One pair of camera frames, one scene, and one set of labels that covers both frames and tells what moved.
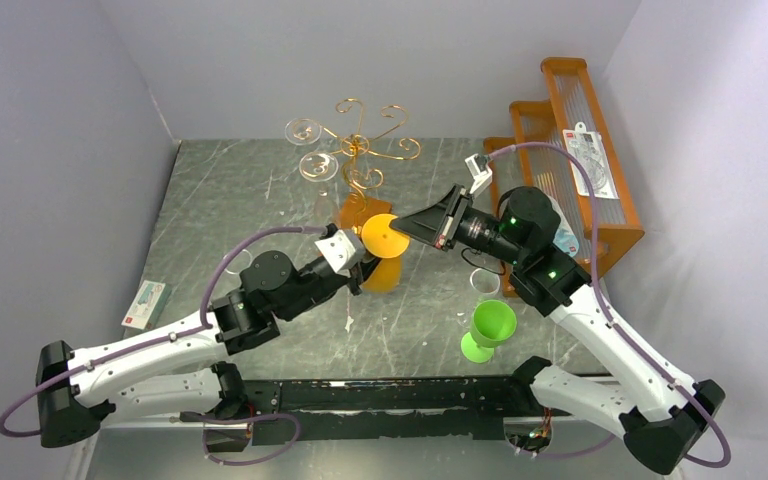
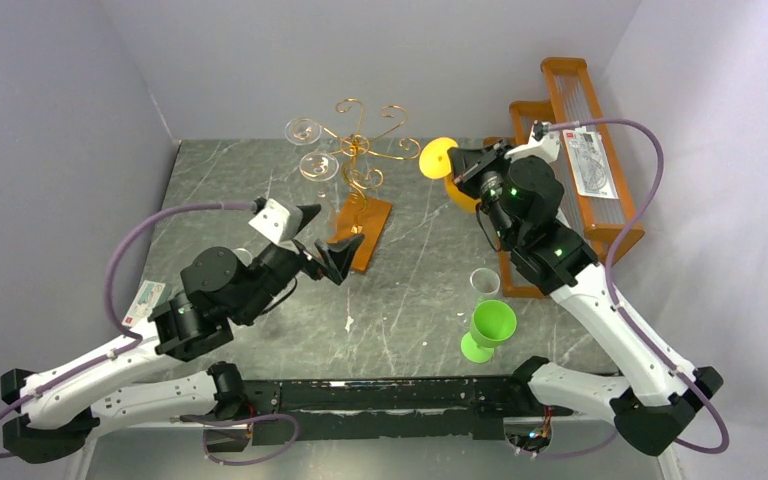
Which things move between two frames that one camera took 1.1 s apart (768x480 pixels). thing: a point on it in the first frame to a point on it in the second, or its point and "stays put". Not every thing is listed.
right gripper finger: x=451 y=203 to x=465 y=161
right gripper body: x=449 y=220 to x=475 y=168
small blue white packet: x=148 y=305 stays put
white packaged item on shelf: x=589 y=149 stays put
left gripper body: x=318 y=284 to x=278 y=272
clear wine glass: x=241 y=261 stays put
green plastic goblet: x=492 y=323 stays put
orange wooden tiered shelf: x=563 y=150 stays put
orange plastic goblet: x=381 y=241 to x=436 y=164
